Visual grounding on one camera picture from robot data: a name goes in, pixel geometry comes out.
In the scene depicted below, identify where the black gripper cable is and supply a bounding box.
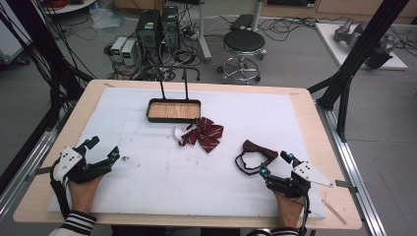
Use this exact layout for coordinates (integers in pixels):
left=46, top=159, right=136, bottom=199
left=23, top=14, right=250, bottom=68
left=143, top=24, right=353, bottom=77
left=48, top=156, right=73, bottom=220
left=296, top=195, right=312, bottom=236

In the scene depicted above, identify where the flat black box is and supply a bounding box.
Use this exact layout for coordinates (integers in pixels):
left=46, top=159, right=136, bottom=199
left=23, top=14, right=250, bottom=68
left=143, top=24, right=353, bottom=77
left=230, top=13, right=256, bottom=31

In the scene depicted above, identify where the grey table leg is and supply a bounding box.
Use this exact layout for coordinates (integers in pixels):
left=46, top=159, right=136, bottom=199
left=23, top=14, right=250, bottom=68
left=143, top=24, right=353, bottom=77
left=196, top=0, right=213, bottom=64
left=251, top=0, right=265, bottom=32

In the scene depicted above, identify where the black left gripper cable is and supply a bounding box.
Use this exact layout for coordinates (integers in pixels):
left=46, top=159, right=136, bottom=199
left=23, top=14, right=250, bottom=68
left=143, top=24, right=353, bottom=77
left=48, top=156, right=73, bottom=220

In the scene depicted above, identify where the person's right hand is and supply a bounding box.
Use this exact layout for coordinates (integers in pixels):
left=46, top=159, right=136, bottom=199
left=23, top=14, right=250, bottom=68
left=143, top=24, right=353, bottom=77
left=272, top=192, right=308, bottom=229

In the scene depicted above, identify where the aluminium rail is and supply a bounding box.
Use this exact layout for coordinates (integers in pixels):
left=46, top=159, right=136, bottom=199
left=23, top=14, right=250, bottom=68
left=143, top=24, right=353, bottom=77
left=315, top=100, right=388, bottom=236
left=0, top=110, right=72, bottom=221

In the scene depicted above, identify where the white foam mat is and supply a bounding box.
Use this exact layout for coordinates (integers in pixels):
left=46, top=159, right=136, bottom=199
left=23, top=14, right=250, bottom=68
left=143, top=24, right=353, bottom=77
left=46, top=86, right=328, bottom=220

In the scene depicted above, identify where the wooden table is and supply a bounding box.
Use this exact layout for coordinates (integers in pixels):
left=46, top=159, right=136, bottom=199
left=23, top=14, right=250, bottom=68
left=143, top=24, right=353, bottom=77
left=13, top=79, right=363, bottom=231

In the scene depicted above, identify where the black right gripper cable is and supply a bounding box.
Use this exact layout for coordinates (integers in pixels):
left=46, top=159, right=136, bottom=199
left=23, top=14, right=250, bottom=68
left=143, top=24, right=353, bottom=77
left=296, top=195, right=312, bottom=236

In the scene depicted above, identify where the black computer tower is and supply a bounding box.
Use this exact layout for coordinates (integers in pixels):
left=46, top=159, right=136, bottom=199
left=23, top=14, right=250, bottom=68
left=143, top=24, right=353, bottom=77
left=135, top=9, right=162, bottom=51
left=159, top=5, right=181, bottom=54

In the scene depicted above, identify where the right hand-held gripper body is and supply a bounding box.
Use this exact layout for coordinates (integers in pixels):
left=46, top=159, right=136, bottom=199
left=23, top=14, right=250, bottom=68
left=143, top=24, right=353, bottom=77
left=265, top=159, right=335, bottom=200

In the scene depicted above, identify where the clear plastic bag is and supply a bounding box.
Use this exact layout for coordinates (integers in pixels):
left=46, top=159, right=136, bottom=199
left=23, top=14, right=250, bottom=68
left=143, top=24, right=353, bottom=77
left=89, top=7, right=126, bottom=31

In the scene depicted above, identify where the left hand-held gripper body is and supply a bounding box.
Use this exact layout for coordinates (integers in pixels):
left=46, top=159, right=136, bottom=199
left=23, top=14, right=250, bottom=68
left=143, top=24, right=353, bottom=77
left=52, top=146, right=114, bottom=185

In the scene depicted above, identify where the black rack with wooden base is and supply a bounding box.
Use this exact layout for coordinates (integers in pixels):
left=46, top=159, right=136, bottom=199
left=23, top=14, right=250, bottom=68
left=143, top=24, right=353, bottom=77
left=141, top=64, right=203, bottom=125

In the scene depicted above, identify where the person's left hand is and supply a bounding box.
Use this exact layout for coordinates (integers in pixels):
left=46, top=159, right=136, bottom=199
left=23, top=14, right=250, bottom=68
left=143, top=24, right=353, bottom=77
left=67, top=175, right=104, bottom=216

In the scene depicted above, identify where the metal bracket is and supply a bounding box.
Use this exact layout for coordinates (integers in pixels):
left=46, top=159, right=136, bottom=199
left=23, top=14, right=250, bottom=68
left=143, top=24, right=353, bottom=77
left=25, top=165, right=54, bottom=183
left=334, top=179, right=359, bottom=194

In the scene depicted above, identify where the black frame post with cables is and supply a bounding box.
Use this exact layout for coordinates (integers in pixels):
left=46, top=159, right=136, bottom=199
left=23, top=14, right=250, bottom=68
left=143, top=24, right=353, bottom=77
left=0, top=0, right=95, bottom=133

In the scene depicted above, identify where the dark grey robot part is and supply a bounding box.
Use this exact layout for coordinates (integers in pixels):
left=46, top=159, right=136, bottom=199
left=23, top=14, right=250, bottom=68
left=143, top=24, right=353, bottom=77
left=364, top=33, right=396, bottom=70

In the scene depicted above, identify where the black round stool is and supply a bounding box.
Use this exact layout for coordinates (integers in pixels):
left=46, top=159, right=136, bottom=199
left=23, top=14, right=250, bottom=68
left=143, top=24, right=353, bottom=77
left=216, top=29, right=268, bottom=85

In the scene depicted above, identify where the white round table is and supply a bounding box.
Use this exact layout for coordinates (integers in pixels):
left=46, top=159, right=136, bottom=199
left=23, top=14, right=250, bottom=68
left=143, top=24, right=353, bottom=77
left=41, top=0, right=98, bottom=16

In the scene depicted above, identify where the white floor board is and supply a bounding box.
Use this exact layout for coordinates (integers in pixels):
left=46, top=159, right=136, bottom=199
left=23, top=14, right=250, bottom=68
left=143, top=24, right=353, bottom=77
left=314, top=22, right=409, bottom=71

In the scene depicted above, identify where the white power supply unit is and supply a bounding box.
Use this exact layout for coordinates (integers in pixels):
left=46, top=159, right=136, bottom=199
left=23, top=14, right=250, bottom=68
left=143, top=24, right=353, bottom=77
left=110, top=35, right=128, bottom=62
left=120, top=39, right=139, bottom=67

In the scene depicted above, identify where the dark red strap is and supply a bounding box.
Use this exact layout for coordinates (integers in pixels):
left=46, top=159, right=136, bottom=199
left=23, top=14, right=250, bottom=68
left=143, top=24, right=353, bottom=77
left=234, top=139, right=279, bottom=177

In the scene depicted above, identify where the tangle of black floor cables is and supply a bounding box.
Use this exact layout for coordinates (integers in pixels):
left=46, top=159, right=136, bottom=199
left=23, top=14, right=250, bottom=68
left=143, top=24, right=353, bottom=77
left=258, top=15, right=332, bottom=42

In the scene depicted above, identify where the striped dark red bow tie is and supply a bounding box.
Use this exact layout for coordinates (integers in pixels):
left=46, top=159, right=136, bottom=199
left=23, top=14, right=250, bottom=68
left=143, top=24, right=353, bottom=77
left=173, top=116, right=225, bottom=154

